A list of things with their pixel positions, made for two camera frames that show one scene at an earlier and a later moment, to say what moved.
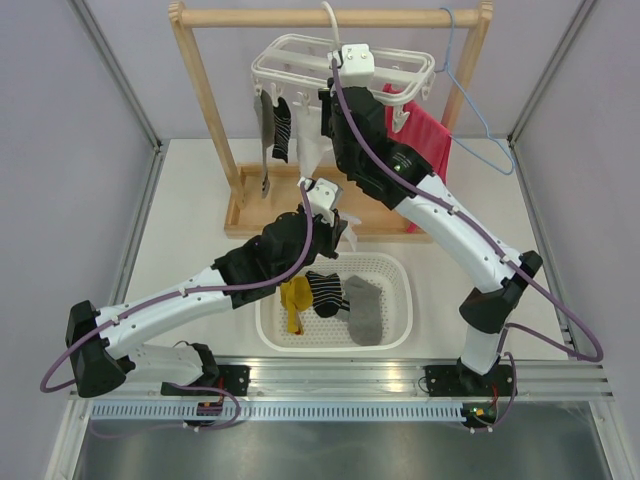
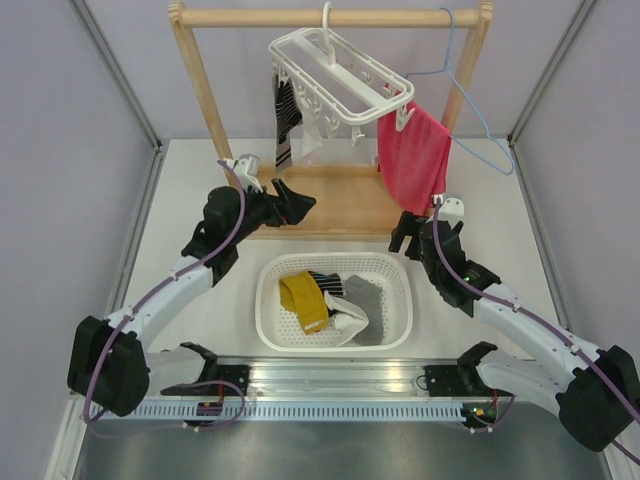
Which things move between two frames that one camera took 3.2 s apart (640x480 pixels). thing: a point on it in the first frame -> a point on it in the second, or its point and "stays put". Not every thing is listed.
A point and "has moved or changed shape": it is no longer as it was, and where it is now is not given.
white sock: [310, 142] has moved or changed shape
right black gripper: [324, 94] -> [407, 225]
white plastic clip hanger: [299, 64] has moved or changed shape
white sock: [348, 233] -> [349, 320]
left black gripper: [333, 233] -> [279, 213]
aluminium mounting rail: [380, 379] stays put
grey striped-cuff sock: [264, 125] -> [284, 151]
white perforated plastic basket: [392, 272] stays put
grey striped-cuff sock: [365, 311] stays put
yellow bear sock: [296, 295] has moved or changed shape
